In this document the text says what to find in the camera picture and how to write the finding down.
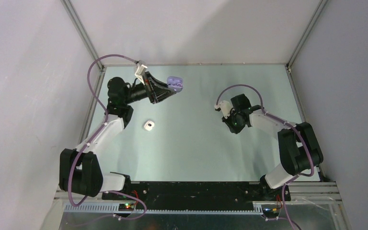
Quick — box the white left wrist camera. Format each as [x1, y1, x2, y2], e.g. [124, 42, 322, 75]
[135, 60, 148, 85]

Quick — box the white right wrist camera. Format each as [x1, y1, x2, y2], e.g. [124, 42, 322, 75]
[214, 101, 233, 119]

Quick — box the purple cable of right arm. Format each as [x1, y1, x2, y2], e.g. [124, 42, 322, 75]
[215, 84, 315, 230]

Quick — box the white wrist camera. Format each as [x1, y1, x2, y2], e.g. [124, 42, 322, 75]
[214, 101, 233, 119]
[135, 60, 148, 85]

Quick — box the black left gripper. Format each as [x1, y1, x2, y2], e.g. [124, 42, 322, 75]
[123, 71, 175, 105]

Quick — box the aluminium frame corner post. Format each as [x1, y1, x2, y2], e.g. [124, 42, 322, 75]
[60, 0, 99, 60]

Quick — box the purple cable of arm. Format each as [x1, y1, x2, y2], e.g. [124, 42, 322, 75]
[67, 54, 147, 221]
[215, 84, 315, 230]

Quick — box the right rear frame post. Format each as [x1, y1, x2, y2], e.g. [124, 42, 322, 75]
[286, 0, 329, 72]

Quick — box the white earbud charging case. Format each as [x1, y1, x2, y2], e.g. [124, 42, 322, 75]
[144, 120, 155, 131]

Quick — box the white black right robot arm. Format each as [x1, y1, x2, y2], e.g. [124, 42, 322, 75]
[214, 94, 323, 200]

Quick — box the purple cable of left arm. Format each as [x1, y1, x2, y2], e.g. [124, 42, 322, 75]
[67, 54, 147, 221]

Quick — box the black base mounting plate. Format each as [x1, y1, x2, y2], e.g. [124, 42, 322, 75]
[102, 182, 291, 211]

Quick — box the purple oval charging case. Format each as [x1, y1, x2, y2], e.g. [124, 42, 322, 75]
[167, 76, 183, 92]

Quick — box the aluminium front frame rail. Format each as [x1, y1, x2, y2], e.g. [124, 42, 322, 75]
[55, 182, 342, 215]

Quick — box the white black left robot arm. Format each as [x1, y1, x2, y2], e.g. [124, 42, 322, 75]
[59, 71, 183, 200]

